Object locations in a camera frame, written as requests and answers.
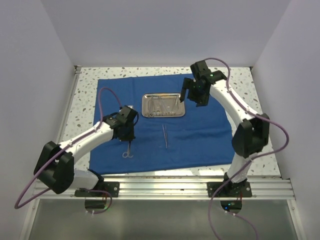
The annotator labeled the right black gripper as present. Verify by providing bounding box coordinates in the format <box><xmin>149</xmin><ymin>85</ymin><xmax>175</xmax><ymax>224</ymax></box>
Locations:
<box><xmin>180</xmin><ymin>77</ymin><xmax>210</xmax><ymax>107</ymax></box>

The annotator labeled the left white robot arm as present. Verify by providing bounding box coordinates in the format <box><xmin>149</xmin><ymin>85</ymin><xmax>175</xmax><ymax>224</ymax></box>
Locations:
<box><xmin>33</xmin><ymin>116</ymin><xmax>135</xmax><ymax>197</ymax></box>

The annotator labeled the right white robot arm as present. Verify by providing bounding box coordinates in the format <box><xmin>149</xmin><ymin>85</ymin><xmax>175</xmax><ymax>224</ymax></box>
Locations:
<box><xmin>180</xmin><ymin>69</ymin><xmax>270</xmax><ymax>197</ymax></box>

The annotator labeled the stainless steel tray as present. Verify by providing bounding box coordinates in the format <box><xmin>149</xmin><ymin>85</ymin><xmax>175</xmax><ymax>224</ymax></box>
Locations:
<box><xmin>141</xmin><ymin>93</ymin><xmax>186</xmax><ymax>118</ymax></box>

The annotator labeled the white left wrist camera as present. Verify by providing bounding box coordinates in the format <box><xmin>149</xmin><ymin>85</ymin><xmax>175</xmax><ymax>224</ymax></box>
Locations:
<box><xmin>119</xmin><ymin>105</ymin><xmax>139</xmax><ymax>125</ymax></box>

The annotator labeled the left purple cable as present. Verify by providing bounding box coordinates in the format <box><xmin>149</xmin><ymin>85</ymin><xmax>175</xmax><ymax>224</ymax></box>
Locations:
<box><xmin>14</xmin><ymin>87</ymin><xmax>126</xmax><ymax>215</ymax></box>

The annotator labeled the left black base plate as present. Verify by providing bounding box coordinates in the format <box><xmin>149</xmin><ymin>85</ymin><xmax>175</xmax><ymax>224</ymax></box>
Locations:
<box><xmin>74</xmin><ymin>181</ymin><xmax>120</xmax><ymax>198</ymax></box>

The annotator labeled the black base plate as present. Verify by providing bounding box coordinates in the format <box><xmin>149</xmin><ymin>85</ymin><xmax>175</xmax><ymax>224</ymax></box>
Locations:
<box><xmin>74</xmin><ymin>181</ymin><xmax>120</xmax><ymax>198</ymax></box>
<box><xmin>206</xmin><ymin>181</ymin><xmax>253</xmax><ymax>198</ymax></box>

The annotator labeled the aluminium mounting rail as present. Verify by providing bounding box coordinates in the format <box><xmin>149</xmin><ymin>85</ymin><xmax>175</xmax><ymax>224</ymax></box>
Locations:
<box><xmin>32</xmin><ymin>174</ymin><xmax>296</xmax><ymax>201</ymax></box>

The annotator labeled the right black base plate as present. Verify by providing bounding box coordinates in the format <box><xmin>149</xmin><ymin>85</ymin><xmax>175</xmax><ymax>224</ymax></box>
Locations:
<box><xmin>206</xmin><ymin>181</ymin><xmax>253</xmax><ymax>198</ymax></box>

